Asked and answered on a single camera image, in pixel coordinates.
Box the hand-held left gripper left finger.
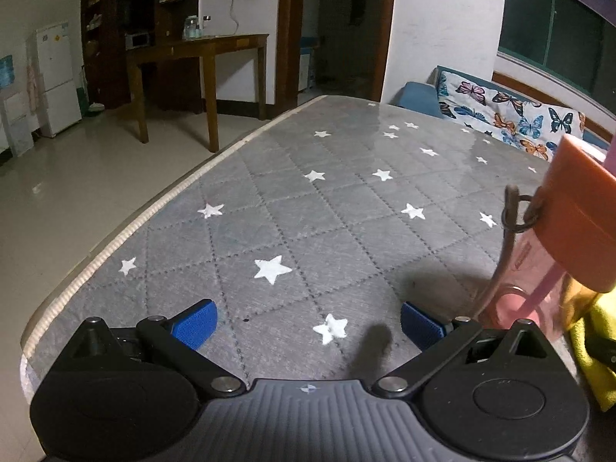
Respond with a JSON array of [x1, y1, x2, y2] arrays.
[[71, 298, 246, 401]]

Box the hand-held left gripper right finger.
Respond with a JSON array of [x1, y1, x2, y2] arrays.
[[372, 299, 549, 401]]

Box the yellow cloth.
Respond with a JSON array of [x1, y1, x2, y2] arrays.
[[561, 289, 616, 412]]

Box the pink bottle with orange lid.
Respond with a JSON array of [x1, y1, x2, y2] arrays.
[[476, 134, 616, 342]]

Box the grey star quilted table cover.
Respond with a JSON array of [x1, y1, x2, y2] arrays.
[[19, 95, 616, 462]]

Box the large butterfly print pillow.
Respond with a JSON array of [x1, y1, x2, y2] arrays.
[[435, 70, 549, 155]]

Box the blue sofa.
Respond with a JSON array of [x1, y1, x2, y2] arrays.
[[389, 65, 616, 164]]

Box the small butterfly print pillow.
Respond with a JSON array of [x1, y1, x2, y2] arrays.
[[529, 105, 586, 162]]

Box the water dispenser with blue bottle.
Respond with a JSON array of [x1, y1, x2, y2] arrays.
[[0, 55, 35, 157]]

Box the wooden side table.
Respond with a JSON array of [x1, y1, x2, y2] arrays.
[[126, 33, 270, 153]]

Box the white refrigerator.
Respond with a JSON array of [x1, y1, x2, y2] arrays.
[[36, 22, 82, 138]]

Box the white chest with blue top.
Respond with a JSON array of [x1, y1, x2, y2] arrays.
[[301, 41, 319, 91]]

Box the pink hanging towel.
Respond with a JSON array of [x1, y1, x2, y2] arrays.
[[26, 60, 47, 114]]

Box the small microwave oven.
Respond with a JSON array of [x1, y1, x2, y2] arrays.
[[124, 31, 156, 50]]

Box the green framed window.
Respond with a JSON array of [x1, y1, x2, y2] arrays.
[[498, 0, 616, 121]]

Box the dark wooden shelf cabinet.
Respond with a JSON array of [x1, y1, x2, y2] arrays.
[[81, 0, 203, 111]]

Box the wooden door frame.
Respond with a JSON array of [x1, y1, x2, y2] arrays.
[[275, 0, 399, 107]]

